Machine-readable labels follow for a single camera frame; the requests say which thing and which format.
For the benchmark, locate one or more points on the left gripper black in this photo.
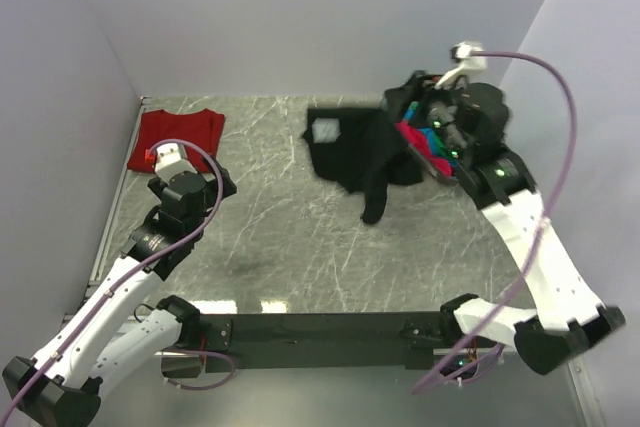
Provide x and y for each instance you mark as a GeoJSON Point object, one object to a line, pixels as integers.
{"type": "Point", "coordinates": [212, 190]}

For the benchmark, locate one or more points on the black t shirt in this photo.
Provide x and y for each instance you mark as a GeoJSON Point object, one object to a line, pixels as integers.
{"type": "Point", "coordinates": [362, 150]}

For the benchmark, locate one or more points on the clear blue plastic bin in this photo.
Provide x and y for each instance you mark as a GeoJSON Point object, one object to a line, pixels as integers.
{"type": "Point", "coordinates": [430, 167]}

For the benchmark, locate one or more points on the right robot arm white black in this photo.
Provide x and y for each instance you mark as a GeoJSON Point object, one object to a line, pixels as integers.
{"type": "Point", "coordinates": [567, 318]}

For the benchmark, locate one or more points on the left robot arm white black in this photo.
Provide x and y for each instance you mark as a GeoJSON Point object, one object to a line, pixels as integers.
{"type": "Point", "coordinates": [64, 383]}

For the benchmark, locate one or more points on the green t shirt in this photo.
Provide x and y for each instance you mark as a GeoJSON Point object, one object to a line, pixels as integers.
{"type": "Point", "coordinates": [440, 143]}

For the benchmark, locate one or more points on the pink t shirt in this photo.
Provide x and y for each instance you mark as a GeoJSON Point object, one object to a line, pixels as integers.
{"type": "Point", "coordinates": [417, 140]}

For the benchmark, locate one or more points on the blue t shirt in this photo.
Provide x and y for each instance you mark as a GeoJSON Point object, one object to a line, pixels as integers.
{"type": "Point", "coordinates": [433, 142]}

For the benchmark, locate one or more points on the folded red t shirt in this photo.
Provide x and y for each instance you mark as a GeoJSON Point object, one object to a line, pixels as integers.
{"type": "Point", "coordinates": [203, 128]}

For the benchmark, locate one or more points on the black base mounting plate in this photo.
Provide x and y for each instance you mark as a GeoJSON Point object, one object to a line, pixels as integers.
{"type": "Point", "coordinates": [325, 340]}

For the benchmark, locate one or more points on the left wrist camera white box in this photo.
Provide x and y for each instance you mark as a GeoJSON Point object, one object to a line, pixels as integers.
{"type": "Point", "coordinates": [169, 160]}

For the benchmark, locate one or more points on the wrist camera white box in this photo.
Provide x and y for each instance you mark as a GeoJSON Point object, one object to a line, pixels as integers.
{"type": "Point", "coordinates": [468, 58]}
{"type": "Point", "coordinates": [169, 160]}

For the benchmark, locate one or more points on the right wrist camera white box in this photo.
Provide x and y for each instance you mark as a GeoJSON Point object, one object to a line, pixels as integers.
{"type": "Point", "coordinates": [468, 58]}

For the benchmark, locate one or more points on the aluminium rail left edge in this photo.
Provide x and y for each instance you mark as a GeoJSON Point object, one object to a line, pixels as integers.
{"type": "Point", "coordinates": [96, 271]}

